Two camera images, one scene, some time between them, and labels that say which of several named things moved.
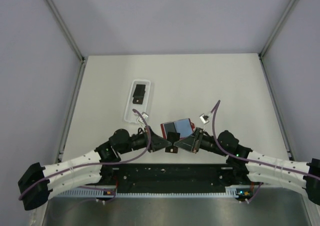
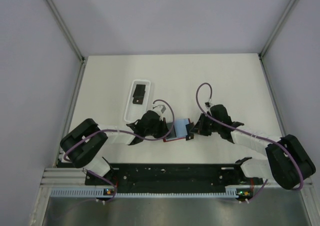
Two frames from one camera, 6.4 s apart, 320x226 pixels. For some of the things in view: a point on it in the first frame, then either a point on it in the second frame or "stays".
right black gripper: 187,143 → 199,127
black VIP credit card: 172,137 → 189,127
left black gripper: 157,142 → 161,123
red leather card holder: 185,127 stays
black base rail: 168,178 stays
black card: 140,91 stays
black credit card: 170,127 stays
